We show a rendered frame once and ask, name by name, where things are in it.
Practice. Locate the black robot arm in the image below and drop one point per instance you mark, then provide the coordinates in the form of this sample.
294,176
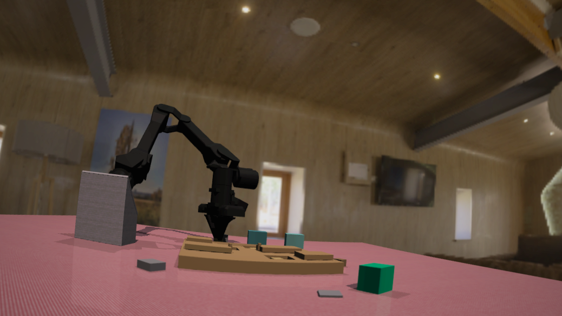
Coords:
136,164

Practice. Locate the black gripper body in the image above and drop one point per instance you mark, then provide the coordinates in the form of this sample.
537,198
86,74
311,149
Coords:
220,203

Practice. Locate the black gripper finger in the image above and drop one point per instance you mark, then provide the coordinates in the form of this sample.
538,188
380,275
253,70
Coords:
220,224
210,221

